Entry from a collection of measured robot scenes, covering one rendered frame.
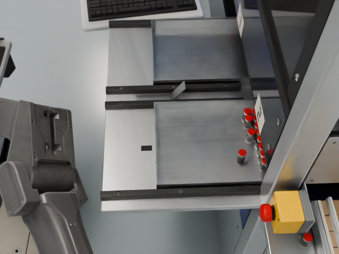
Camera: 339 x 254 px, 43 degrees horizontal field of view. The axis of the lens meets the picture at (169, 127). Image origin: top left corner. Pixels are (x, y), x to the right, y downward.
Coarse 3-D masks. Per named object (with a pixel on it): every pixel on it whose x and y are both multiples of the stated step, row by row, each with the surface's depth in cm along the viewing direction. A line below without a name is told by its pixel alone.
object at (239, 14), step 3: (240, 6) 126; (240, 9) 126; (240, 12) 126; (240, 15) 126; (237, 18) 131; (240, 18) 126; (243, 21) 123; (243, 24) 123; (240, 27) 127; (240, 30) 127; (240, 33) 127
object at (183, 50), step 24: (168, 24) 143; (192, 24) 144; (216, 24) 144; (168, 48) 139; (192, 48) 139; (216, 48) 139; (240, 48) 140; (168, 72) 133; (192, 72) 134; (216, 72) 134; (240, 72) 134
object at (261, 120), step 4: (260, 100) 106; (256, 104) 110; (260, 104) 106; (256, 108) 110; (260, 108) 106; (256, 112) 110; (256, 116) 110; (260, 116) 106; (260, 120) 106; (264, 120) 103; (260, 124) 106; (260, 128) 107; (260, 132) 107
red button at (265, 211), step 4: (264, 204) 95; (268, 204) 95; (260, 208) 95; (264, 208) 94; (268, 208) 94; (260, 212) 95; (264, 212) 93; (268, 212) 93; (272, 212) 95; (260, 216) 95; (264, 216) 93; (268, 216) 93; (264, 220) 94; (268, 220) 94
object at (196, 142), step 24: (168, 120) 123; (192, 120) 123; (216, 120) 123; (240, 120) 123; (168, 144) 118; (192, 144) 119; (216, 144) 119; (240, 144) 119; (168, 168) 114; (192, 168) 114; (216, 168) 114; (240, 168) 114
